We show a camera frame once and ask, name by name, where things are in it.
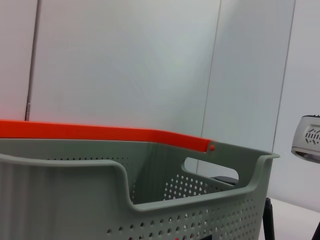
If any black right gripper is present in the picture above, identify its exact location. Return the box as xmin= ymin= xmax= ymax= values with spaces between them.
xmin=309 ymin=223 xmax=320 ymax=240

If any grey perforated storage basket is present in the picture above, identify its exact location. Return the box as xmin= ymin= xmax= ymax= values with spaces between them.
xmin=0 ymin=138 xmax=281 ymax=240

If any glass pitcher with black lid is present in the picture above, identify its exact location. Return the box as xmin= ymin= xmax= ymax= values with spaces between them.
xmin=212 ymin=175 xmax=276 ymax=240

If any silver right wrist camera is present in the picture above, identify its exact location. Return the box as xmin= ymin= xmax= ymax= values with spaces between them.
xmin=290 ymin=114 xmax=320 ymax=165

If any orange basket handle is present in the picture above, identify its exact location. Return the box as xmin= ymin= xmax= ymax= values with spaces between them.
xmin=0 ymin=119 xmax=216 ymax=153

